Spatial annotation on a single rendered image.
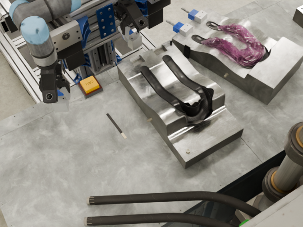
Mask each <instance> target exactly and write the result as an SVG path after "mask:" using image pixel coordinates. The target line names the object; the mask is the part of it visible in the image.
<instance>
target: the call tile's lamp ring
mask: <svg viewBox="0 0 303 227"><path fill-rule="evenodd" d="M93 77H94V78H95V76H93ZM95 80H96V81H97V79H96V78H95ZM97 83H98V84H99V86H100V88H98V89H95V90H93V91H91V92H89V93H87V94H86V93H85V91H84V90H83V88H82V87H81V85H80V82H79V83H78V85H79V87H80V88H81V90H82V91H83V93H84V94H85V96H87V95H89V94H91V93H93V92H95V91H97V90H99V89H101V88H102V86H101V85H100V83H99V82H98V81H97Z"/></svg>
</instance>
